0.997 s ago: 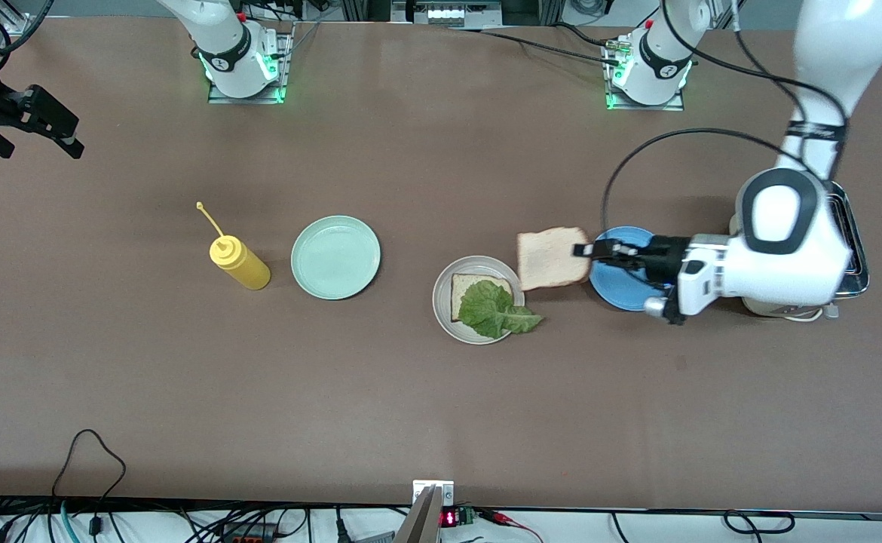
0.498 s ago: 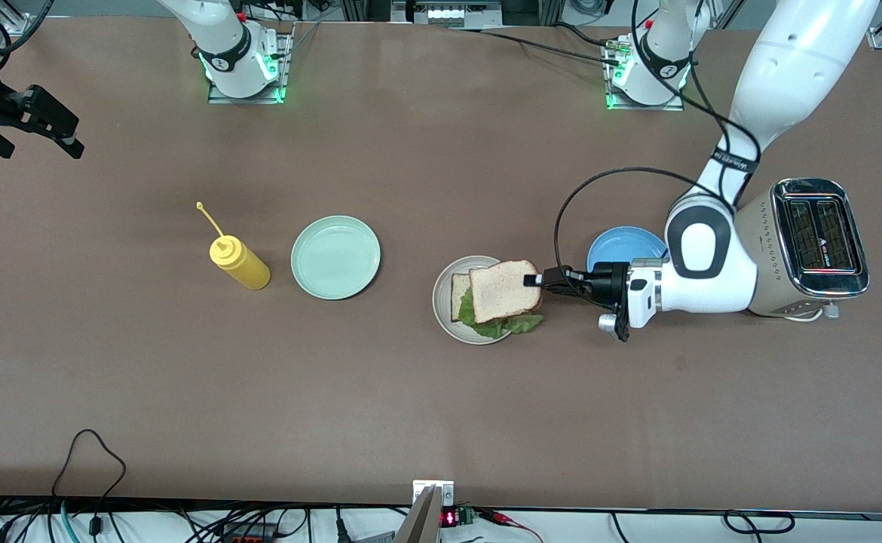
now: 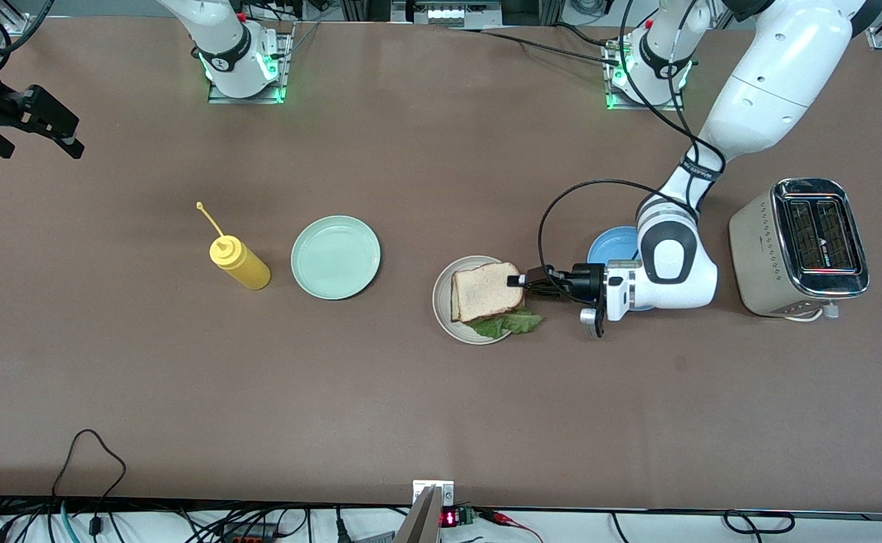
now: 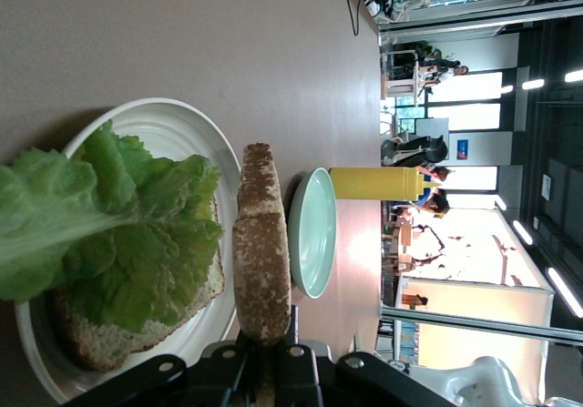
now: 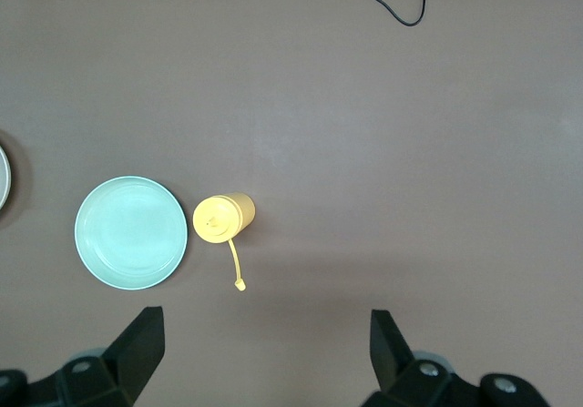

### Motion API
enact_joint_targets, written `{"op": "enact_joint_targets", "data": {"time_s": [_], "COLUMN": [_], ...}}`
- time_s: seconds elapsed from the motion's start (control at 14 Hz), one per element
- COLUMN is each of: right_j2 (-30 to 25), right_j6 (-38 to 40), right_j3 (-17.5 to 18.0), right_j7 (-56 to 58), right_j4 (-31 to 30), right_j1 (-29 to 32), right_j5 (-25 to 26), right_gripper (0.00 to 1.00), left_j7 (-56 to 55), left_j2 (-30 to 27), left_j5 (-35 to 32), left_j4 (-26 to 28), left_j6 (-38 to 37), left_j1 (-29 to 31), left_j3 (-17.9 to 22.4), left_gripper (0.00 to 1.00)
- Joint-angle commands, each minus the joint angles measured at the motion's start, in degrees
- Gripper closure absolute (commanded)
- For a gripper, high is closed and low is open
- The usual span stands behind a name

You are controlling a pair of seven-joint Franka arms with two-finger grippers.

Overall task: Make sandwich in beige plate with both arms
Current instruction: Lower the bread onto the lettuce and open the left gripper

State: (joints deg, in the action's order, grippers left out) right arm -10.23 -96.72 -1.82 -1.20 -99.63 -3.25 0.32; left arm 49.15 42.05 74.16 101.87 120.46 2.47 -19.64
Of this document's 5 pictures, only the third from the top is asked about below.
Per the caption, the grey metal bar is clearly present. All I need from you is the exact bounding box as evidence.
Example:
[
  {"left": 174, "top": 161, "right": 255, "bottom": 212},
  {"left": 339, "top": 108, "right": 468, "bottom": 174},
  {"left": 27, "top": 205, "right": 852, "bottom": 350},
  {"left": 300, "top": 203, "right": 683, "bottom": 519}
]
[{"left": 394, "top": 486, "right": 442, "bottom": 543}]

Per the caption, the black control box with lights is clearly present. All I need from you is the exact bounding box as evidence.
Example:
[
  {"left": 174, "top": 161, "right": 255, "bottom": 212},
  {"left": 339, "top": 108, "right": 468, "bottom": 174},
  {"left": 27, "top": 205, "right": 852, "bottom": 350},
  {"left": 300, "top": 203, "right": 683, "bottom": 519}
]
[{"left": 390, "top": 0, "right": 504, "bottom": 28}]

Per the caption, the silver metal bracket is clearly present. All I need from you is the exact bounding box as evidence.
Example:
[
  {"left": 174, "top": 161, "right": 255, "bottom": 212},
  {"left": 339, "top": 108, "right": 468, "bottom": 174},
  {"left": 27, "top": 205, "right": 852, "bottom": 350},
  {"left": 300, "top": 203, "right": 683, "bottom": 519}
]
[{"left": 413, "top": 480, "right": 455, "bottom": 508}]

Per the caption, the pale green plate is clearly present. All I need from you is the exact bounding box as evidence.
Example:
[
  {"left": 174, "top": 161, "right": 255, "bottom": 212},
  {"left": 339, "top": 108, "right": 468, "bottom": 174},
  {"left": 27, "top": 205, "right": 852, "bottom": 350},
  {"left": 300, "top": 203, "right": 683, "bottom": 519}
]
[{"left": 291, "top": 216, "right": 381, "bottom": 301}]

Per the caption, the yellow mustard squeeze bottle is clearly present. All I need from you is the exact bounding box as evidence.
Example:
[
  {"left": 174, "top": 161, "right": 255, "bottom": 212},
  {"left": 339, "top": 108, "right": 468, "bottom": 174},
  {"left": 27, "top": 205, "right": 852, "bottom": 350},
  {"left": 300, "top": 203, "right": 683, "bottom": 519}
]
[{"left": 196, "top": 201, "right": 271, "bottom": 291}]

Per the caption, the beige and chrome toaster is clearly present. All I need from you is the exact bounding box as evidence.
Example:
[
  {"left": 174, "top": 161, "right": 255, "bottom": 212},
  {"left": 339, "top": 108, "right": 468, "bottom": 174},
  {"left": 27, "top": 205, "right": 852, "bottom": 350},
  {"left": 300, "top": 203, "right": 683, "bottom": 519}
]
[{"left": 728, "top": 177, "right": 871, "bottom": 323}]

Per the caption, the black cable across table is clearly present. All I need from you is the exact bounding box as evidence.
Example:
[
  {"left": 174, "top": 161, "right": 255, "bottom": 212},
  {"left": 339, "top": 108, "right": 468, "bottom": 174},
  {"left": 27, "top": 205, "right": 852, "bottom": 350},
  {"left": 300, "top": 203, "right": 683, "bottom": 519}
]
[{"left": 449, "top": 23, "right": 623, "bottom": 67}]

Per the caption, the red alligator clip lead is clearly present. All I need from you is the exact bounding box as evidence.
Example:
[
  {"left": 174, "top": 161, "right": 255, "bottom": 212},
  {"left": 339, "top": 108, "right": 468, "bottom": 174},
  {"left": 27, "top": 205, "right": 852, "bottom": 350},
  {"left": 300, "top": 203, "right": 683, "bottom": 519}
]
[{"left": 479, "top": 508, "right": 544, "bottom": 543}]

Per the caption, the beige plate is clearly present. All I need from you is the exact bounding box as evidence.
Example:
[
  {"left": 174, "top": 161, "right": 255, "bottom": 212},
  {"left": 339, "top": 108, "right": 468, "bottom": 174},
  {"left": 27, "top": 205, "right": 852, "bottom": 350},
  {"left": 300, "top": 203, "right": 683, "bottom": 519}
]
[{"left": 432, "top": 256, "right": 525, "bottom": 346}]

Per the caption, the black looped cable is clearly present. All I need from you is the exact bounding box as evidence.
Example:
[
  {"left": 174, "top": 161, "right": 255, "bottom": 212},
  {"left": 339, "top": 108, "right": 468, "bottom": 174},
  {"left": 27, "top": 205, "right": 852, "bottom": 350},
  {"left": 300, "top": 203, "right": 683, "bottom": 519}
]
[{"left": 51, "top": 428, "right": 127, "bottom": 538}]

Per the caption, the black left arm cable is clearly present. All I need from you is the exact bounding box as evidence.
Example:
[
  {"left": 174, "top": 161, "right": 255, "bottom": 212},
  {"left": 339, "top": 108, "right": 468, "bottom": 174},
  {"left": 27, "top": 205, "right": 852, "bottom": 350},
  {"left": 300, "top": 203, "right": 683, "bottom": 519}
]
[{"left": 537, "top": 0, "right": 727, "bottom": 299}]

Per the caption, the blue plate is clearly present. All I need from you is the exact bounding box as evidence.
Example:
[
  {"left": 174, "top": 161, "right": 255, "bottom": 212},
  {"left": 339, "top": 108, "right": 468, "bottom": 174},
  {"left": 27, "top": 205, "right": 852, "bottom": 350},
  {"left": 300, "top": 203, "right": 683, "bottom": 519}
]
[{"left": 586, "top": 226, "right": 657, "bottom": 312}]

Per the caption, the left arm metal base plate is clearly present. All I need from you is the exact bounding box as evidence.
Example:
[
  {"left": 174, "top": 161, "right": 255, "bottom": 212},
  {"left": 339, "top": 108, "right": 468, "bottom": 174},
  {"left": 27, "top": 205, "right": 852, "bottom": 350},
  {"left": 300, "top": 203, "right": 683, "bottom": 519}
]
[{"left": 603, "top": 38, "right": 687, "bottom": 112}]

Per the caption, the green lettuce leaf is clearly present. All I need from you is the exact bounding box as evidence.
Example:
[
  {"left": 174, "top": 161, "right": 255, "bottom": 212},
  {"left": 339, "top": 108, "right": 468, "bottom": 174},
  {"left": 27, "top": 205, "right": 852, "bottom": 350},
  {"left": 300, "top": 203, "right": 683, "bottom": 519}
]
[{"left": 470, "top": 305, "right": 545, "bottom": 340}]

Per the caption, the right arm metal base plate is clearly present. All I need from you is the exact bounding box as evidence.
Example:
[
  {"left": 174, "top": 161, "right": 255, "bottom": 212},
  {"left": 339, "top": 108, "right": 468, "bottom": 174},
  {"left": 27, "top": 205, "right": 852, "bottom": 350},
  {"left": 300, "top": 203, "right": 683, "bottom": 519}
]
[{"left": 207, "top": 23, "right": 295, "bottom": 105}]

